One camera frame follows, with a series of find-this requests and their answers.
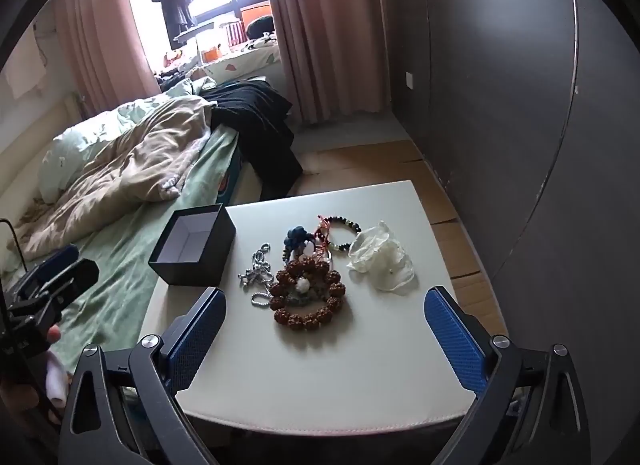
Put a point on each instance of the blue knitted flower accessory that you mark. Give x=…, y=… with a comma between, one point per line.
x=295, y=239

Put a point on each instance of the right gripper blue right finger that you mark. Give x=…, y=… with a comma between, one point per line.
x=528, y=406

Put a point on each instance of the beige duvet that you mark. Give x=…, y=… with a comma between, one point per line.
x=147, y=164

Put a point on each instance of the black open jewelry box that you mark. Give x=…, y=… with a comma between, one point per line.
x=194, y=246

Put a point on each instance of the white translucent pouch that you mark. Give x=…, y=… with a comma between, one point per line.
x=377, y=253

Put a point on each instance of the dark wardrobe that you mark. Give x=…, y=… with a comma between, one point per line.
x=528, y=113

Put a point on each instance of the pink curtain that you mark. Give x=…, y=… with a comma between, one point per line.
x=333, y=57
x=103, y=49

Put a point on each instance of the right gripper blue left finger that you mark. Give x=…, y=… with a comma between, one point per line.
x=123, y=406

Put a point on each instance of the cardboard floor sheets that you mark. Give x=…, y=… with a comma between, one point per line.
x=361, y=165

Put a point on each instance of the black clothing on bed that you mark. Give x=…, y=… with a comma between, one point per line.
x=258, y=114

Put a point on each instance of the pink right curtain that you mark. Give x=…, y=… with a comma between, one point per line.
x=333, y=57

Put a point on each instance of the green bed sheet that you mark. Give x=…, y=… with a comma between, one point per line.
x=111, y=313

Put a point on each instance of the pink left curtain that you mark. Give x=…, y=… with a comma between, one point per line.
x=103, y=49

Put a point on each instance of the patterned window seat cushion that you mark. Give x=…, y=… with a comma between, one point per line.
x=244, y=61

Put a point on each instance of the black bag on sill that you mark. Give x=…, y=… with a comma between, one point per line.
x=259, y=27

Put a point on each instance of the person's left hand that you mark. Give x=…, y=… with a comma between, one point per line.
x=35, y=383

